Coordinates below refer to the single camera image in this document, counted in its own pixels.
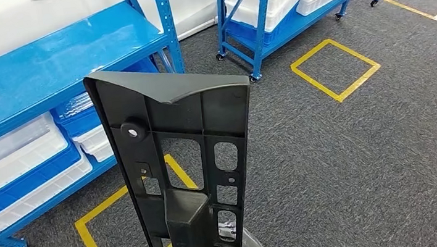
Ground black plastic panel part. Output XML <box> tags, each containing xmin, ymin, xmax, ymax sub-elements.
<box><xmin>82</xmin><ymin>54</ymin><xmax>270</xmax><ymax>247</ymax></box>

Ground white car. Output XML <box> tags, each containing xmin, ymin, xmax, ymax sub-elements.
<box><xmin>0</xmin><ymin>0</ymin><xmax>231</xmax><ymax>74</ymax></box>

